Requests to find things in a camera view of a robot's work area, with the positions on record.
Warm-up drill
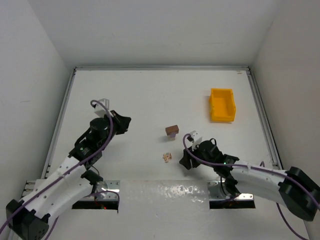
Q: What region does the brown rectangular wooden block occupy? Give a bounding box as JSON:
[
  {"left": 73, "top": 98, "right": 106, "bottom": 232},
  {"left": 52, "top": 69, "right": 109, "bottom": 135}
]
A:
[{"left": 165, "top": 125, "right": 179, "bottom": 136}]

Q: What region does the yellow plastic bin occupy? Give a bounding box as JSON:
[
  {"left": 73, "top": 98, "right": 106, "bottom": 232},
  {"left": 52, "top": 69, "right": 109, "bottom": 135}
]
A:
[{"left": 209, "top": 88, "right": 236, "bottom": 123}]

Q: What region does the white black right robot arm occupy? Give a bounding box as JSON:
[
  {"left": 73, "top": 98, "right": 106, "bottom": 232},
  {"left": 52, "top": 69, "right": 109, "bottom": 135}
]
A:
[{"left": 179, "top": 135, "right": 320, "bottom": 222}]

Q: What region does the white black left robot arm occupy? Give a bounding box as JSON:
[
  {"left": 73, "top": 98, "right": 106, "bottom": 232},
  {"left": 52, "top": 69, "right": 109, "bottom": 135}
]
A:
[{"left": 6, "top": 110, "right": 132, "bottom": 240}]

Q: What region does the helicopter shaped wooden piece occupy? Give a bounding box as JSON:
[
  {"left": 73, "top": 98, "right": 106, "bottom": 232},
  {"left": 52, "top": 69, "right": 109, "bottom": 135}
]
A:
[{"left": 163, "top": 152, "right": 172, "bottom": 163}]

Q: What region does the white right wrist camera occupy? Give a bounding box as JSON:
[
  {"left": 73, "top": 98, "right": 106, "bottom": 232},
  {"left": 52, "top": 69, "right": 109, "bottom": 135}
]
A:
[{"left": 187, "top": 130, "right": 203, "bottom": 150}]

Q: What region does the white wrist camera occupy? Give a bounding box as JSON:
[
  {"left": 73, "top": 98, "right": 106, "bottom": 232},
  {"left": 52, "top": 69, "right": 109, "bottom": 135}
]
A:
[
  {"left": 187, "top": 130, "right": 203, "bottom": 150},
  {"left": 93, "top": 98, "right": 110, "bottom": 118}
]

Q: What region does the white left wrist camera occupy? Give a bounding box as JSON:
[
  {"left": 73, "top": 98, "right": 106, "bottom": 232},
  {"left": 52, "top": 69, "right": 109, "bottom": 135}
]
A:
[{"left": 93, "top": 98, "right": 110, "bottom": 118}]

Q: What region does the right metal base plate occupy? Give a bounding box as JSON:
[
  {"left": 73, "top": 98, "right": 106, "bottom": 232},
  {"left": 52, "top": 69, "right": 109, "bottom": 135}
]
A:
[{"left": 207, "top": 180, "right": 254, "bottom": 202}]

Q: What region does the metal base plate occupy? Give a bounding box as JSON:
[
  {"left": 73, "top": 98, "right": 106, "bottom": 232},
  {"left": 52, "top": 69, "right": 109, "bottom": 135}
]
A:
[
  {"left": 91, "top": 180, "right": 120, "bottom": 201},
  {"left": 207, "top": 180, "right": 254, "bottom": 202}
]

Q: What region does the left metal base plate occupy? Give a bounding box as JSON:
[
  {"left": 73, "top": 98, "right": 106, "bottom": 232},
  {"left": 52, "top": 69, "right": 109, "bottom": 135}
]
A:
[{"left": 91, "top": 180, "right": 120, "bottom": 201}]

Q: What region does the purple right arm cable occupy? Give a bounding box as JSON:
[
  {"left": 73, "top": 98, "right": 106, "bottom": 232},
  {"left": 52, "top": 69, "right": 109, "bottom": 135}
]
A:
[{"left": 182, "top": 133, "right": 320, "bottom": 240}]

